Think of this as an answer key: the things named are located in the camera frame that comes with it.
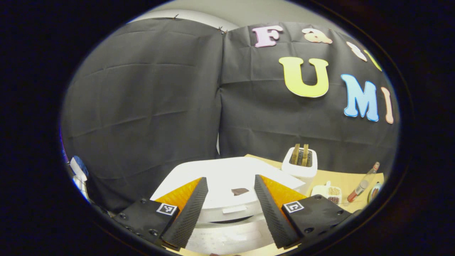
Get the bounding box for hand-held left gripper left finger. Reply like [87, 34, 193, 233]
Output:
[113, 177, 209, 250]

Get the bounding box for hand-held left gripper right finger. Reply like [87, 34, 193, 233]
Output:
[254, 174, 352, 249]

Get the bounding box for pale green plate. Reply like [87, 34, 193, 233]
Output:
[368, 182, 382, 201]

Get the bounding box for white divided bean dish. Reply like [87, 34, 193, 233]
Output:
[311, 181, 342, 205]

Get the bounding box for black backdrop cloth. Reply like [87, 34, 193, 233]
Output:
[61, 18, 399, 214]

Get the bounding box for white toaster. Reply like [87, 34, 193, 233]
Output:
[282, 144, 318, 194]

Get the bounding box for white rice cooker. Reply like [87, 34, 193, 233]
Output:
[150, 156, 306, 255]

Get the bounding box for clear plastic bottle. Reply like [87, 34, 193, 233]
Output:
[347, 162, 380, 203]

